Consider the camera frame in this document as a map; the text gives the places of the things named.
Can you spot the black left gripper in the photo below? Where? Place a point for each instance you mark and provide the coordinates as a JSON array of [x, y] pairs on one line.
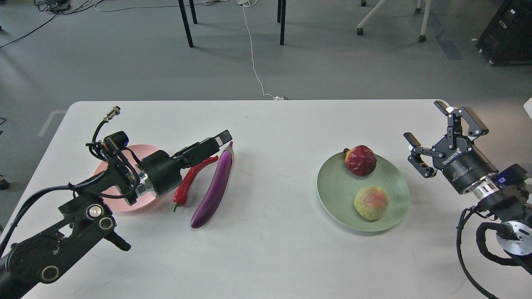
[[162, 173]]

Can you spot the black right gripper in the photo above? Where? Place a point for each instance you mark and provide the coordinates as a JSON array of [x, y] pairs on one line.
[[462, 165]]

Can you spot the red chili pepper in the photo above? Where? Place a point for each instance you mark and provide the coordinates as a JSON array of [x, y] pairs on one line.
[[181, 193]]

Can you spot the purple eggplant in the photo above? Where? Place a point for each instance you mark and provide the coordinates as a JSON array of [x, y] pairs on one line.
[[216, 190]]

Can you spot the red pomegranate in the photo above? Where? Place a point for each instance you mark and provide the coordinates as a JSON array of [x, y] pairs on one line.
[[360, 160]]

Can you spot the green pink peach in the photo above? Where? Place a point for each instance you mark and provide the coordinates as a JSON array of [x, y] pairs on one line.
[[371, 202]]

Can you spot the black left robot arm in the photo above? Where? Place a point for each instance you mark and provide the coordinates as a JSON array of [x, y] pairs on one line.
[[48, 255]]

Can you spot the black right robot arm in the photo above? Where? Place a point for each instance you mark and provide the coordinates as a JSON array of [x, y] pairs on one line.
[[505, 235]]

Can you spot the pink plate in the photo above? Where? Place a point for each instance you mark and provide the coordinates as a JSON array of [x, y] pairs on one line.
[[121, 205]]

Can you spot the black equipment case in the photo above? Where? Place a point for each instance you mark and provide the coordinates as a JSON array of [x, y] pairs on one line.
[[507, 39]]

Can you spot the green plate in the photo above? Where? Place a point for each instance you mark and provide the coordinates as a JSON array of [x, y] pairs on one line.
[[337, 188]]

